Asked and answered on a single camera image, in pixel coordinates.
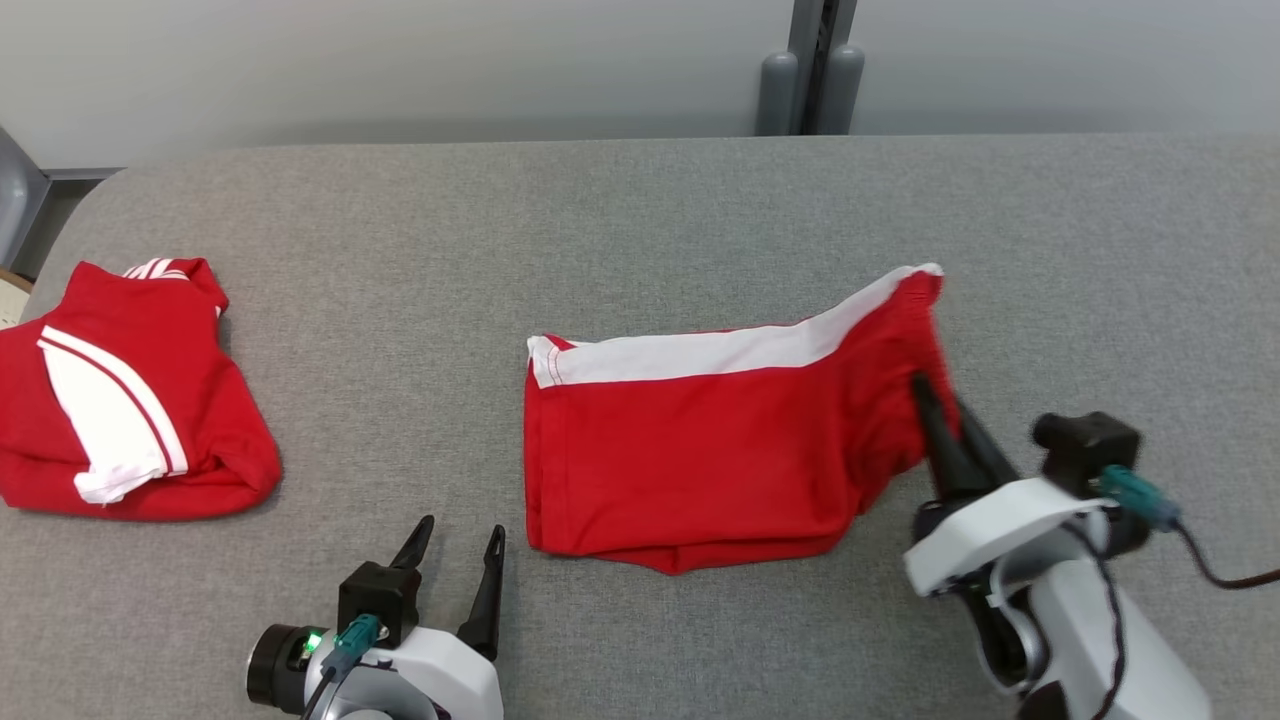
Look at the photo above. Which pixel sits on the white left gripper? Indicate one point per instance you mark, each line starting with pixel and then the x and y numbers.
pixel 450 680

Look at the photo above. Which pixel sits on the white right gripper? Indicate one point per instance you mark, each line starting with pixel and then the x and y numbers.
pixel 990 530

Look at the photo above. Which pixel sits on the red shorts white waistband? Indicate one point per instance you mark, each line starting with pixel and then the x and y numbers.
pixel 700 460

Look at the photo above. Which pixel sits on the red shirt white sleeves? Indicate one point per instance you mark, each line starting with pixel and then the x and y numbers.
pixel 180 400

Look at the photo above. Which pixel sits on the grey rounded partition foot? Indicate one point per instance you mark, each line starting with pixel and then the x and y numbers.
pixel 778 95
pixel 845 90

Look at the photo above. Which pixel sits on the grey fabric sofa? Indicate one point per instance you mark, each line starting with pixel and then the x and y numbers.
pixel 640 220

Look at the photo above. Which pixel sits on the grey angled partition leg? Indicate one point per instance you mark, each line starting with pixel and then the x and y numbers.
pixel 12 200

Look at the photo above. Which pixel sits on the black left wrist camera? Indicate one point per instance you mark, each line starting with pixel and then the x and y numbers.
pixel 375 595

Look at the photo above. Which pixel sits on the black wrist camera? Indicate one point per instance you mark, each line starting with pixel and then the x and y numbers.
pixel 375 595
pixel 1085 445

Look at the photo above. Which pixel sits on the teal left camera connector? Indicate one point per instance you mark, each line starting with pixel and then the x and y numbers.
pixel 355 638

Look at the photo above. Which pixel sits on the teal camera connector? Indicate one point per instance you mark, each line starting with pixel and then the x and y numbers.
pixel 355 638
pixel 1135 495

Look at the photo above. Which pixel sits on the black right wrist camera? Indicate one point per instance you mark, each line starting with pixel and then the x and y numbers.
pixel 1085 445

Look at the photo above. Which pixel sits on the teal right camera connector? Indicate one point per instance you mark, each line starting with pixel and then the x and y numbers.
pixel 1135 495

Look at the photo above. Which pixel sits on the dark partition post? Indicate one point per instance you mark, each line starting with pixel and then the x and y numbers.
pixel 805 30

